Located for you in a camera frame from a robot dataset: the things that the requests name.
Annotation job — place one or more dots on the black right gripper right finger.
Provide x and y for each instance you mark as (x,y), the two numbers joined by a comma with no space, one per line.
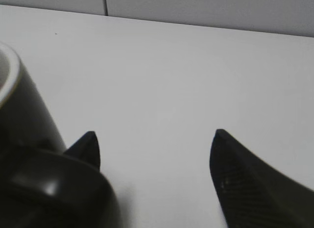
(251,193)

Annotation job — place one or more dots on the black mug white interior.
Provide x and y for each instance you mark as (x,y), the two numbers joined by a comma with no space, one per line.
(40,187)

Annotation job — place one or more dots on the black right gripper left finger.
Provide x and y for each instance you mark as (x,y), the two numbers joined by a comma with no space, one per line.
(86,149)

